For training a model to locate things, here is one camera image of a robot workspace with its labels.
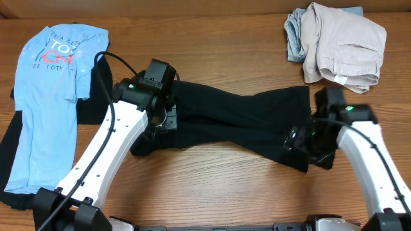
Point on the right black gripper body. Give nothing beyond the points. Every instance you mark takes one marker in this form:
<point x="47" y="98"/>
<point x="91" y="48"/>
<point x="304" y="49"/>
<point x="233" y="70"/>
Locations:
<point x="322" y="143"/>

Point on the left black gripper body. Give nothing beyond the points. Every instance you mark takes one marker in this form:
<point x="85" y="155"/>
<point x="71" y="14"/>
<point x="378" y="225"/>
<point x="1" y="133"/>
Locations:
<point x="170" y="119"/>

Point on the black t-shirt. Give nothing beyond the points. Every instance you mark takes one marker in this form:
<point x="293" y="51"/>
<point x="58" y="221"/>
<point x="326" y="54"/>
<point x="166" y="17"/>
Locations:
<point x="260" y="123"/>

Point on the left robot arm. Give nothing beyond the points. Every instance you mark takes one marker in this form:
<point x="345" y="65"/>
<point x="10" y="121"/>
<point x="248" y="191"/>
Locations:
<point x="139" y="108"/>

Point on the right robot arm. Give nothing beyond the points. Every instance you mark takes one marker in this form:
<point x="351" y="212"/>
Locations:
<point x="355" y="130"/>

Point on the black garment under pile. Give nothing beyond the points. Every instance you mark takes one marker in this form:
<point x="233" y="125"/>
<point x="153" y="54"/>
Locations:
<point x="88" y="111"/>

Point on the beige folded pants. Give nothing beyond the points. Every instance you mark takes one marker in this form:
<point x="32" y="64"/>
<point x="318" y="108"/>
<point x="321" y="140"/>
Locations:
<point x="341" y="47"/>

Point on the grey-blue folded garment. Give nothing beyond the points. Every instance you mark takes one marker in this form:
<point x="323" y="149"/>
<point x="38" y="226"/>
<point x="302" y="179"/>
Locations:
<point x="292" y="27"/>

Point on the light blue printed t-shirt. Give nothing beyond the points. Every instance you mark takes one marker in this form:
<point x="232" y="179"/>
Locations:
<point x="53" y="73"/>

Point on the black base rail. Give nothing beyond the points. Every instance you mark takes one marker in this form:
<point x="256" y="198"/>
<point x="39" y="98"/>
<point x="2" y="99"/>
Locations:
<point x="218" y="228"/>

